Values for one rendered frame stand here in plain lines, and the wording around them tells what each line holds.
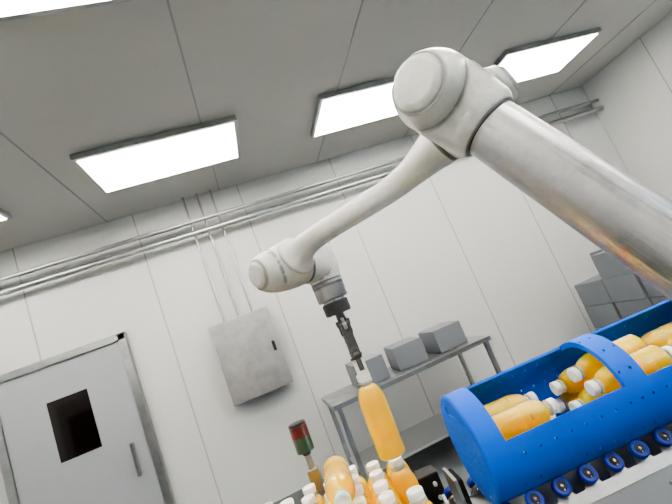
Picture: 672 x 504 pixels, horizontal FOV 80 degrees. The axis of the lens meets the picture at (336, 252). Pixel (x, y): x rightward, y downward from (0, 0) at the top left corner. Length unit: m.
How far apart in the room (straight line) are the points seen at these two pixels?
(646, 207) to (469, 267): 4.49
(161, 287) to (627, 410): 4.06
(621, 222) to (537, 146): 0.15
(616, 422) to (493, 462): 0.33
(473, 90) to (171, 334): 4.08
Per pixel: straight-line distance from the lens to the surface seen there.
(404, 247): 4.81
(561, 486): 1.25
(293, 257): 0.95
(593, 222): 0.65
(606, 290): 5.05
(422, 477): 1.42
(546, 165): 0.66
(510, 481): 1.16
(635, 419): 1.30
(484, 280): 5.15
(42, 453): 4.82
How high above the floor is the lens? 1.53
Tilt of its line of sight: 9 degrees up
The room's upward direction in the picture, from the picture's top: 22 degrees counter-clockwise
